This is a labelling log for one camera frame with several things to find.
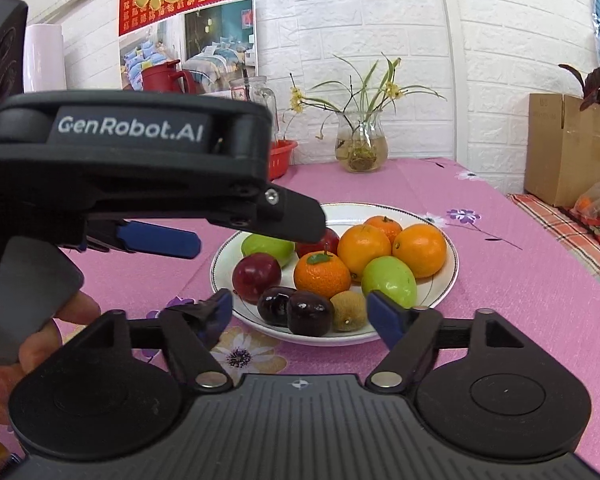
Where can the white wall pipe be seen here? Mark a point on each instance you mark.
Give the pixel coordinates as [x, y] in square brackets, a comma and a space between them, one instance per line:
[452, 60]

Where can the red plastic basin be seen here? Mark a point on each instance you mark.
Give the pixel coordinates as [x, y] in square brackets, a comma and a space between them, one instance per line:
[280, 157]

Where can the dark red plum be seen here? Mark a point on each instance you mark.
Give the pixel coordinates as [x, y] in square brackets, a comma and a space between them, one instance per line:
[256, 272]

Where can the cardboard box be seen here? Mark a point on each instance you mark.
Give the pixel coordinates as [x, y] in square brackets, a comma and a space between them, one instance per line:
[560, 155]

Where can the bedding wall calendar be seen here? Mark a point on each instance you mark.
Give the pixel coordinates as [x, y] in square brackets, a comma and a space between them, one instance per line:
[215, 40]

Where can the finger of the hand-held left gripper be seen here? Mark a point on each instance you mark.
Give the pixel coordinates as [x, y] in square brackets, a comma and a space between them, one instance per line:
[295, 220]
[160, 241]

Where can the mandarin with green leaf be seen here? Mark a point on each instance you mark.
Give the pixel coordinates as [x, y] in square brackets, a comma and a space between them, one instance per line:
[322, 277]

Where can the green flowering plant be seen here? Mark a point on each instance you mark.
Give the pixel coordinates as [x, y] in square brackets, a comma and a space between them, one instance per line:
[370, 85]

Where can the red thermos jug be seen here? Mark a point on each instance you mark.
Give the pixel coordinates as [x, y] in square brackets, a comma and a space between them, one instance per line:
[160, 77]

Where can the person's left hand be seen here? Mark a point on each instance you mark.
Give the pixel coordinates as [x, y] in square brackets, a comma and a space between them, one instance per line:
[35, 347]

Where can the white plate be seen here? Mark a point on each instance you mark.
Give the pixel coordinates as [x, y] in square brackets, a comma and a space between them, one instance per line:
[434, 290]

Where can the small mandarin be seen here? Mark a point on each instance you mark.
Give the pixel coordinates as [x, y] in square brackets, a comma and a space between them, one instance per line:
[386, 225]

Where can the checked orange cloth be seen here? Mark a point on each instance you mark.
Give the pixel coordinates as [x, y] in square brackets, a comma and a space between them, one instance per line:
[570, 240]

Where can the brown kiwi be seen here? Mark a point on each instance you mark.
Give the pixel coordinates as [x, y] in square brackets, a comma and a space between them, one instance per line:
[349, 310]

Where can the purple leaf plant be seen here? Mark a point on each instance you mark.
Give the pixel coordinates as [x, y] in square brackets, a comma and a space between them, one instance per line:
[595, 85]

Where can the glass vase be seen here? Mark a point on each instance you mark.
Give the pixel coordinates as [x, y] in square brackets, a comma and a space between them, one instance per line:
[359, 147]

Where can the white water purifier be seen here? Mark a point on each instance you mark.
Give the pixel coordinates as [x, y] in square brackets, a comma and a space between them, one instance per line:
[45, 60]

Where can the orange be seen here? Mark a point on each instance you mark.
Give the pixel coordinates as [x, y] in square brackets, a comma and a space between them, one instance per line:
[421, 250]
[364, 250]

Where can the green apple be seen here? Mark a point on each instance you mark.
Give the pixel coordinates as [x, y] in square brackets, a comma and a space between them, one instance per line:
[389, 280]
[267, 250]

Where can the dark sticks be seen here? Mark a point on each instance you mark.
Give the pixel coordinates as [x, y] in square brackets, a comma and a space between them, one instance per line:
[249, 90]

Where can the dark purple plum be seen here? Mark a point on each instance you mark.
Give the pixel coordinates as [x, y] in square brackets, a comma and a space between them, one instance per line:
[275, 306]
[309, 314]

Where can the red apple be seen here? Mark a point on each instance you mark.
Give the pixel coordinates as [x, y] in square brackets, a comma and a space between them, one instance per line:
[326, 247]

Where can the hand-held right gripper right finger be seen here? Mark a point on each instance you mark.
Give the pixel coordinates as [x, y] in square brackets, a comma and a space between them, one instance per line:
[385, 317]

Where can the clear glass pitcher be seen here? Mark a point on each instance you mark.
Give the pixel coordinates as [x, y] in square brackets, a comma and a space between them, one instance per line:
[265, 97]

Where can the pink floral tablecloth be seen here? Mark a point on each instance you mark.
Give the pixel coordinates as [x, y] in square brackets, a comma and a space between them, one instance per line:
[505, 285]

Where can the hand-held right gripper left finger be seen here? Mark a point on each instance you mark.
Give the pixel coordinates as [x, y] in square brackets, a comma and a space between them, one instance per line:
[220, 310]

